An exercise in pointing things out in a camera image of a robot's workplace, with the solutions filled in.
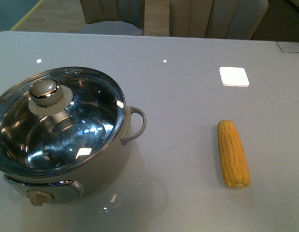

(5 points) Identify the glass pot lid with knob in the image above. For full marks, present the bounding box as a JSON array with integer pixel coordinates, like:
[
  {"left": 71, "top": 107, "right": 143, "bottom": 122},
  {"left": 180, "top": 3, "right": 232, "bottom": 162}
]
[{"left": 0, "top": 67, "right": 126, "bottom": 177}]

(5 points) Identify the yellow corn cob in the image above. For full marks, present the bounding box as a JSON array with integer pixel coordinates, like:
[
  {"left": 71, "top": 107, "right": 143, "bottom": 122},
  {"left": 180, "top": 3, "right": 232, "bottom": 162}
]
[{"left": 217, "top": 120, "right": 250, "bottom": 189}]

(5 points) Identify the label sticker on table corner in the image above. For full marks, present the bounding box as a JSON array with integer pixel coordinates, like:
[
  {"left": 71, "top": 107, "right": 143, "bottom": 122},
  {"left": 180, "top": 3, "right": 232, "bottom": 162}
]
[{"left": 276, "top": 42, "right": 299, "bottom": 53}]

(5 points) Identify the beige upholstered chair left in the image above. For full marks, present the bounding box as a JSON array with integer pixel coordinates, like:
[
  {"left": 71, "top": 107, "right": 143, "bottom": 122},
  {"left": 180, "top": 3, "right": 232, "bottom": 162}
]
[{"left": 79, "top": 0, "right": 145, "bottom": 36}]

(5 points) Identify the beige electric cooking pot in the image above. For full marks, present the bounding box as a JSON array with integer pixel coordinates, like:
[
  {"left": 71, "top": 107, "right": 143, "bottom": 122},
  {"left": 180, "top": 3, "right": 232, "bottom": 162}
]
[{"left": 2, "top": 79, "right": 146, "bottom": 206}]

